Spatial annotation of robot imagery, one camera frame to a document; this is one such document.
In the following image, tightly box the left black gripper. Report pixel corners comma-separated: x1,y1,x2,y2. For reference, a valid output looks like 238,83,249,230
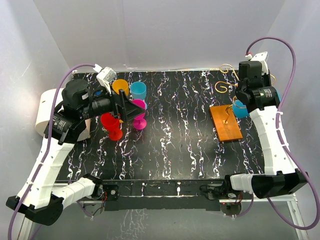
79,82,145,122

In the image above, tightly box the magenta wine glass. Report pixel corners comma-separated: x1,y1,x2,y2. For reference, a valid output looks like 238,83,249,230
133,99,147,130

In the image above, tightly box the teal wine glass back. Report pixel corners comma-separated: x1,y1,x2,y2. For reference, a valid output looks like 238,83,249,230
130,81,148,109

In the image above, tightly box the teal wine glass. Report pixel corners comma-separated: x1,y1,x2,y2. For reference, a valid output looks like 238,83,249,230
130,81,148,109
231,92,282,119

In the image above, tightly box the red wine glass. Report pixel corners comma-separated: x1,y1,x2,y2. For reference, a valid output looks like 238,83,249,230
100,112,123,141

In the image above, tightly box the yellow wine glass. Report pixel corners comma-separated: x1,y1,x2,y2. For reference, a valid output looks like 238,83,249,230
112,79,130,96

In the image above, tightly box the teal wine glass front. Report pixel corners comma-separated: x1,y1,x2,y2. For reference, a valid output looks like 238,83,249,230
231,92,282,119

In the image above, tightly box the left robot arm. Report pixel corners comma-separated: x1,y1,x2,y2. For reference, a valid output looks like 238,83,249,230
6,79,145,226

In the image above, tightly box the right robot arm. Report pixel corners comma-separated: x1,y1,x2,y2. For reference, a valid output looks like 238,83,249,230
222,60,307,199

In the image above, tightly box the small blue device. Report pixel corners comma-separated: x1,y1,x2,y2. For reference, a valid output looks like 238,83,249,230
94,90,103,97

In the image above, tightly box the white paper roll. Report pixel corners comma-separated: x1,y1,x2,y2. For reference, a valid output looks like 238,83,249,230
35,88,91,142

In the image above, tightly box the black front mounting bar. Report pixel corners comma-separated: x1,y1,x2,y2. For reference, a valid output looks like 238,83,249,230
103,179,222,212

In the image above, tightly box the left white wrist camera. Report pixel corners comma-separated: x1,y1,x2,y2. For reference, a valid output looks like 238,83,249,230
93,64,117,94

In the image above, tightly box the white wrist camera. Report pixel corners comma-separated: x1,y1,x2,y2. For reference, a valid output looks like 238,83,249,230
245,51,269,75
93,64,117,94

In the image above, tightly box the gold wire glass rack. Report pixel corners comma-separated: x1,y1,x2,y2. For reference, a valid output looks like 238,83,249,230
209,61,280,142

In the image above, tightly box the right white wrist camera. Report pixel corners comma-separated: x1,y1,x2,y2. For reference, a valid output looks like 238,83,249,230
245,51,269,75

